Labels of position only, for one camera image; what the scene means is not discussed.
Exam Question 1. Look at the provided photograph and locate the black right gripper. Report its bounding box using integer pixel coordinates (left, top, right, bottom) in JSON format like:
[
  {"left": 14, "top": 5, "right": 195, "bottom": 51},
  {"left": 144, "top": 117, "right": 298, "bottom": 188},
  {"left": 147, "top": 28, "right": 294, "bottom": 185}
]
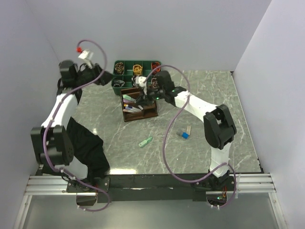
[{"left": 135, "top": 84, "right": 166, "bottom": 107}]

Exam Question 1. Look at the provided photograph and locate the grey rolled cloth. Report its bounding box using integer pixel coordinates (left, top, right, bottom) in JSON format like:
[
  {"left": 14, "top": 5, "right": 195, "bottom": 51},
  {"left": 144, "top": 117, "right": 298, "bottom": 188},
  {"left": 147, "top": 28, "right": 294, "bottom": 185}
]
[{"left": 112, "top": 80, "right": 125, "bottom": 88}]

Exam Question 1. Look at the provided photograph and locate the green compartment tray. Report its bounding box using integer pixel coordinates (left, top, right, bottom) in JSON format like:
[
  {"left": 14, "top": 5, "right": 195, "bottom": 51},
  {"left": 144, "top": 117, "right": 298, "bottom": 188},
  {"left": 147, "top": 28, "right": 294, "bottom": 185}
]
[{"left": 111, "top": 60, "right": 161, "bottom": 95}]

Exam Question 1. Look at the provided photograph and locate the aluminium rail frame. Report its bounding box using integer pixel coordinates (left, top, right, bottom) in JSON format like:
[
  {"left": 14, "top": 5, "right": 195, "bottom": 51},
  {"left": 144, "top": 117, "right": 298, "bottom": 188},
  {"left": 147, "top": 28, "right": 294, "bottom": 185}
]
[{"left": 13, "top": 71, "right": 286, "bottom": 229}]

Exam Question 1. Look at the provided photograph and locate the pink black rolled tie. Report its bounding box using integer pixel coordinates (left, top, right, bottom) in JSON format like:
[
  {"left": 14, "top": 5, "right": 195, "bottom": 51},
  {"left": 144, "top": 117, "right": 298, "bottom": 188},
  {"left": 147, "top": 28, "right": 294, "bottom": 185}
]
[{"left": 151, "top": 78, "right": 158, "bottom": 88}]

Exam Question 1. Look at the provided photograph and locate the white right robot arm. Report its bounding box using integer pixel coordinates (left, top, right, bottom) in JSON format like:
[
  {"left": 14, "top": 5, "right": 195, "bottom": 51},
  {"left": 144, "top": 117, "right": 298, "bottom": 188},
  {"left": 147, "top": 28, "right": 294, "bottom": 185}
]
[{"left": 132, "top": 71, "right": 237, "bottom": 190}]

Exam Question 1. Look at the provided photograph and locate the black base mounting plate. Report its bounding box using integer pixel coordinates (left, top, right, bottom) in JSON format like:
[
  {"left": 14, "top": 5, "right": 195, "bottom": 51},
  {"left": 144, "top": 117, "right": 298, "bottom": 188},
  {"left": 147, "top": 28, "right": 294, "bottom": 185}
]
[{"left": 66, "top": 173, "right": 236, "bottom": 203}]

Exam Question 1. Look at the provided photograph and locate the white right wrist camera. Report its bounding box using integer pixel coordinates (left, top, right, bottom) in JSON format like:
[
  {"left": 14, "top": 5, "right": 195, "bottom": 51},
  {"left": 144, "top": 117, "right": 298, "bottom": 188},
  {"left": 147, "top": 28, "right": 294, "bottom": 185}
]
[{"left": 132, "top": 75, "right": 147, "bottom": 88}]

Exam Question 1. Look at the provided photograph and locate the blue cap white pen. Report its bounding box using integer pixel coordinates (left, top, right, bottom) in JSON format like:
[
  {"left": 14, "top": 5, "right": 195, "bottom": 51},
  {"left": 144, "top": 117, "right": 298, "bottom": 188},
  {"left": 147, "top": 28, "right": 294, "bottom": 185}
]
[{"left": 123, "top": 109, "right": 141, "bottom": 113}]

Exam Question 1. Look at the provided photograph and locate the blue grey glue stick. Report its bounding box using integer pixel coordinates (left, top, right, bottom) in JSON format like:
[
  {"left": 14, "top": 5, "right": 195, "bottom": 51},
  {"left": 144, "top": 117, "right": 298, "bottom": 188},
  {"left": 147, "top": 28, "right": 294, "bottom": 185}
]
[{"left": 176, "top": 130, "right": 189, "bottom": 139}]

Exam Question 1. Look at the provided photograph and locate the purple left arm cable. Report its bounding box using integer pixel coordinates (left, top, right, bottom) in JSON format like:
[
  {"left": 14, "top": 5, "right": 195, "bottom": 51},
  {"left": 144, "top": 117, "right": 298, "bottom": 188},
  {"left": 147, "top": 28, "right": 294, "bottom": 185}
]
[{"left": 43, "top": 39, "right": 112, "bottom": 213}]

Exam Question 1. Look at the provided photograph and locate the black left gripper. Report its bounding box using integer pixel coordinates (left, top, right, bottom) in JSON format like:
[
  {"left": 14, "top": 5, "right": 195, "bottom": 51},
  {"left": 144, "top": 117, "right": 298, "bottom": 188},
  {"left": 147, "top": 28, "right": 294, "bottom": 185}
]
[{"left": 75, "top": 60, "right": 117, "bottom": 86}]

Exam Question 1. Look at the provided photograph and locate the brown patterned rolled tie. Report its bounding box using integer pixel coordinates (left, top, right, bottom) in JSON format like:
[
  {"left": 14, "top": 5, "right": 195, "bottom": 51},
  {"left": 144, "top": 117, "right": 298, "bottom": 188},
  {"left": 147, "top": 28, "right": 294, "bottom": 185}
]
[{"left": 114, "top": 62, "right": 125, "bottom": 75}]

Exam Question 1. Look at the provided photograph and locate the orange black rolled tie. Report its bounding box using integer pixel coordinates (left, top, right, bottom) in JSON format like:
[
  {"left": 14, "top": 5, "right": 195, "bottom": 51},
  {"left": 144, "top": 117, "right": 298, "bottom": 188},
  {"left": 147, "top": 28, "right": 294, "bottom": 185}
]
[{"left": 151, "top": 62, "right": 161, "bottom": 74}]

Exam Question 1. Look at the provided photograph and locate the green highlighter on table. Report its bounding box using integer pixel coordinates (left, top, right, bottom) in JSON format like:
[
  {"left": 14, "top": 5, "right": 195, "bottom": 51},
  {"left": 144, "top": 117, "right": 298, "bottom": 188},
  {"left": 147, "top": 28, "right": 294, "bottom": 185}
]
[{"left": 138, "top": 136, "right": 153, "bottom": 148}]

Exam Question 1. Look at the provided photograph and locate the yellow cap white marker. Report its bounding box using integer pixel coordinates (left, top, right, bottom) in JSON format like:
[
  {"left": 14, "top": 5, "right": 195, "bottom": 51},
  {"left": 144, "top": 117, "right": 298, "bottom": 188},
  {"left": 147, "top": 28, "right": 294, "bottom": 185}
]
[{"left": 123, "top": 104, "right": 140, "bottom": 110}]

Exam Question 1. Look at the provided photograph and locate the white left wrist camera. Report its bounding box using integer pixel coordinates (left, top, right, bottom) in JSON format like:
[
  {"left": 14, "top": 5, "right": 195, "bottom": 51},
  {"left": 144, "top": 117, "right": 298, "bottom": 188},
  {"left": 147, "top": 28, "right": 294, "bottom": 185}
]
[{"left": 76, "top": 47, "right": 93, "bottom": 62}]

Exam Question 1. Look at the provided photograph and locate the small beige eraser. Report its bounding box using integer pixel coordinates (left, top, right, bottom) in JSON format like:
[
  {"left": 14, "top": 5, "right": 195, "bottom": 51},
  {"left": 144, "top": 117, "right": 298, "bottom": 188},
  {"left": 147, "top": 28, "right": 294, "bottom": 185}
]
[{"left": 186, "top": 126, "right": 191, "bottom": 135}]

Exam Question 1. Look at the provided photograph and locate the yellow rolled tie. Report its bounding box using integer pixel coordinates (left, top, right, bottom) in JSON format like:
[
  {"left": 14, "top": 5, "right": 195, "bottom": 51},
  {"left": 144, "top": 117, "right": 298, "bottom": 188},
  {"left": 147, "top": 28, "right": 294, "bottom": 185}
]
[{"left": 132, "top": 64, "right": 143, "bottom": 75}]

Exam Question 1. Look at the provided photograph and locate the black cloth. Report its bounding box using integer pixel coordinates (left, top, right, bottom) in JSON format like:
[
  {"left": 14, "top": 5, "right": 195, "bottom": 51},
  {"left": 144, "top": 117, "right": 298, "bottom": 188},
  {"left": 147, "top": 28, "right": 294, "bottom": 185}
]
[{"left": 54, "top": 117, "right": 110, "bottom": 180}]

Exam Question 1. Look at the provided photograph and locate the brown wooden desk organizer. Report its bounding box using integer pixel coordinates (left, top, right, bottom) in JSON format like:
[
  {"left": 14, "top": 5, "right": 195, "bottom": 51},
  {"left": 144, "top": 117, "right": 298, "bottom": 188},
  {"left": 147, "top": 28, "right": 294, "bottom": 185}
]
[{"left": 121, "top": 88, "right": 158, "bottom": 122}]

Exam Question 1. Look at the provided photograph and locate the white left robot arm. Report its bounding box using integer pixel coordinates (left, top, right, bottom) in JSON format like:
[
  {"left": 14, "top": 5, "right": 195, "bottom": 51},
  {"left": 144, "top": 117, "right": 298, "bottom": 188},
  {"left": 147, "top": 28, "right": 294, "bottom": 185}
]
[{"left": 30, "top": 60, "right": 112, "bottom": 192}]

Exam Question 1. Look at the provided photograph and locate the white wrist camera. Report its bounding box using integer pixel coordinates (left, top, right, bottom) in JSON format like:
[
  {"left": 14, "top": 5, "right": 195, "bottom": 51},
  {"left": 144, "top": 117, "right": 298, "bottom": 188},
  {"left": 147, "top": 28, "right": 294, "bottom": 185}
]
[
  {"left": 76, "top": 47, "right": 93, "bottom": 62},
  {"left": 132, "top": 75, "right": 147, "bottom": 88}
]

